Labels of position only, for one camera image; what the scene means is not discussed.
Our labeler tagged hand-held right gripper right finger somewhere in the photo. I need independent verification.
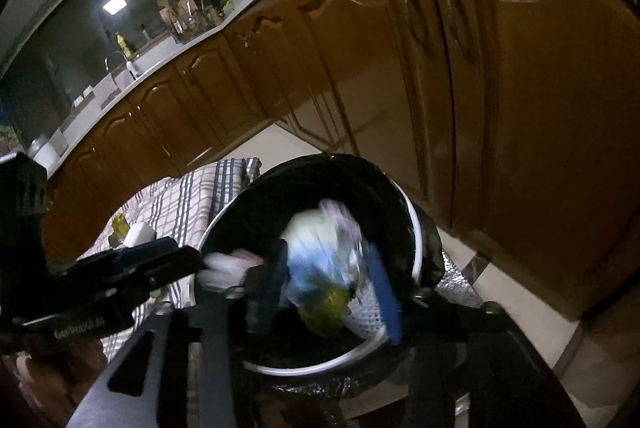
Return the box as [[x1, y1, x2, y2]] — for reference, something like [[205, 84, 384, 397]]
[[368, 243, 588, 428]]

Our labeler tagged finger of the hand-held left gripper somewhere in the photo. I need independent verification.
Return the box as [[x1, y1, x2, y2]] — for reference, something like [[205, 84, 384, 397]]
[[115, 237, 177, 267], [65, 245, 207, 305]]

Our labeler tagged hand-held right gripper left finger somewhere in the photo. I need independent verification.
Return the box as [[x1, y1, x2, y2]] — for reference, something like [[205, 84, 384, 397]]
[[65, 240, 291, 428]]

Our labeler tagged green gold drink pouch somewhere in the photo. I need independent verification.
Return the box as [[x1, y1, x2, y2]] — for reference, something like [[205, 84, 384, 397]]
[[109, 212, 132, 250]]

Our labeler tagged white tissue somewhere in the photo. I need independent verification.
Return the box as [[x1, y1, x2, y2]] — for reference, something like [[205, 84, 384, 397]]
[[199, 249, 267, 295]]

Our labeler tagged blue white wrapper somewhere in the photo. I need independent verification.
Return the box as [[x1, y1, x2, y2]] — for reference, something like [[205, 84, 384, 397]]
[[279, 200, 372, 310]]

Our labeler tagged black bag lined trash bin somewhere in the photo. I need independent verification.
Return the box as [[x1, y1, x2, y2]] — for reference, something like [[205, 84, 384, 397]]
[[192, 152, 447, 380]]

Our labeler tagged white paper piece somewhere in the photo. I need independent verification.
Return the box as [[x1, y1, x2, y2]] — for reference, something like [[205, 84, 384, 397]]
[[122, 222, 157, 250]]

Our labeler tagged yellow green crumpled packet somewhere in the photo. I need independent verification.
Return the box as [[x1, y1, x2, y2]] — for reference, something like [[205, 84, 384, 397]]
[[299, 285, 352, 340]]

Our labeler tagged plaid blanket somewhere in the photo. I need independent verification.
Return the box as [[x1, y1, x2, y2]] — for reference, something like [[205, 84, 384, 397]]
[[80, 155, 264, 359]]

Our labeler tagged silver foil mat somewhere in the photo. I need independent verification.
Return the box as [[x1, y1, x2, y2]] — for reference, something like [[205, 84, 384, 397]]
[[250, 253, 493, 428]]

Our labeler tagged white countertop appliance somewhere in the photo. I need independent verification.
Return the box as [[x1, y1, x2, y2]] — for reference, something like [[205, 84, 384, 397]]
[[27, 128, 68, 171]]

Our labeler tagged metal sink faucet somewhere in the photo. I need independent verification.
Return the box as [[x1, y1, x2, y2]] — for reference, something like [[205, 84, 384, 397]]
[[104, 50, 126, 76]]

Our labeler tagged grey kitchen countertop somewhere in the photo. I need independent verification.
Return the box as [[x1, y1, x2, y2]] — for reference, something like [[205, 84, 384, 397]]
[[50, 0, 451, 169]]

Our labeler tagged brown wooden kitchen cabinet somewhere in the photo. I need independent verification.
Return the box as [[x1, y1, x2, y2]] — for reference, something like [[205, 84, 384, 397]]
[[42, 0, 640, 324]]

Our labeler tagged utensil rack with boards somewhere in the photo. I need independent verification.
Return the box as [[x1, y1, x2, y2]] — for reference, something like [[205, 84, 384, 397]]
[[159, 0, 222, 43]]

